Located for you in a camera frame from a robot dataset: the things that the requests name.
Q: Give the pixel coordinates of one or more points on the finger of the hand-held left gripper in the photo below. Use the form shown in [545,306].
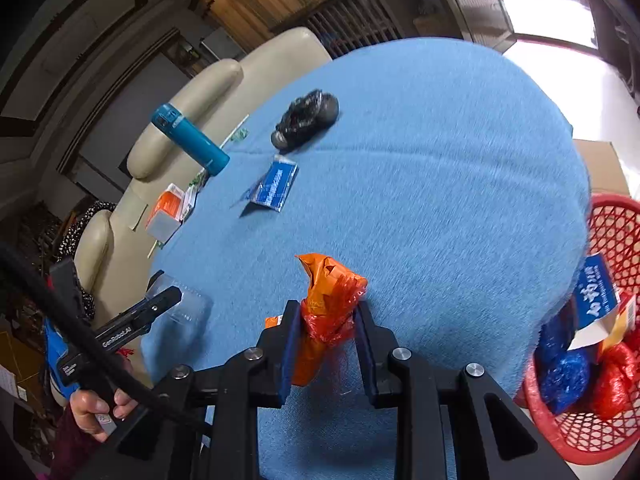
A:
[125,332]

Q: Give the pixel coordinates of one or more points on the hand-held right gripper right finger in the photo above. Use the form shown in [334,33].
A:
[367,355]

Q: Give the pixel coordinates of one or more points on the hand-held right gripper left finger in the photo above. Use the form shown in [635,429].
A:
[289,355]

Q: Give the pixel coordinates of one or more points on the clear plastic container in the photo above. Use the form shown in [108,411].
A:
[192,305]

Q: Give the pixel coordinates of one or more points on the orange snack wrapper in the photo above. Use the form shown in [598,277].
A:
[325,290]

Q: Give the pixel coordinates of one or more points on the blue sachet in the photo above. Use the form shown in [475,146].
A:
[275,185]

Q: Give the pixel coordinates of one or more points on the blue plastic bag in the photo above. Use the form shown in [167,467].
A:
[565,380]

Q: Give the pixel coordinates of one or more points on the red mesh basket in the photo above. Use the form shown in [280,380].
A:
[560,440]

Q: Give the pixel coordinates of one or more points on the blue and white carton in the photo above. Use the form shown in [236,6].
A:
[595,295]

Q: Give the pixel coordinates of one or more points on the black plastic bag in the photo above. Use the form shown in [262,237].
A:
[305,115]

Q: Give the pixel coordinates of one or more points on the red plastic bag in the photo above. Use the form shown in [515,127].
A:
[617,385]

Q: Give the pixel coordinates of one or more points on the person's left forearm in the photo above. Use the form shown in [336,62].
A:
[70,450]

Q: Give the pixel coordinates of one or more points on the person's left hand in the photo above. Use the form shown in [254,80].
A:
[85,407]

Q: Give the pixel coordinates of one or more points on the black floral garment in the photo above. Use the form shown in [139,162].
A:
[75,230]

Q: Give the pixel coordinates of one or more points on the orange and white box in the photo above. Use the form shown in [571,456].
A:
[162,215]

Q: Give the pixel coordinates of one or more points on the green candy wrapper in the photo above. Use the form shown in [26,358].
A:
[240,135]
[200,177]

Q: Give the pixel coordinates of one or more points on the blue tablecloth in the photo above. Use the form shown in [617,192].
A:
[425,185]

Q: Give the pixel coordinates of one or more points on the teal thermos bottle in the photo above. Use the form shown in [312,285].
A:
[192,140]

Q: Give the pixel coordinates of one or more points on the white straw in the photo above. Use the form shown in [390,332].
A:
[240,127]

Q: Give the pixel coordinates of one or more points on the cream leather sofa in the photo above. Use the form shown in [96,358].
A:
[280,60]

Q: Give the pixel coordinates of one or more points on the large cardboard box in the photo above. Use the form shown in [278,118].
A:
[600,165]

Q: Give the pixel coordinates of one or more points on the white standing air conditioner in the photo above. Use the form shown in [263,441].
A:
[225,42]

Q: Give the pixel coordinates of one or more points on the small cardboard box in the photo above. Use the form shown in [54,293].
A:
[437,24]

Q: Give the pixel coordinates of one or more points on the wooden crib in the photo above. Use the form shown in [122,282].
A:
[350,15]

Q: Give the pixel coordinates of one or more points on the dark open door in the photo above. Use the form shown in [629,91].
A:
[475,5]

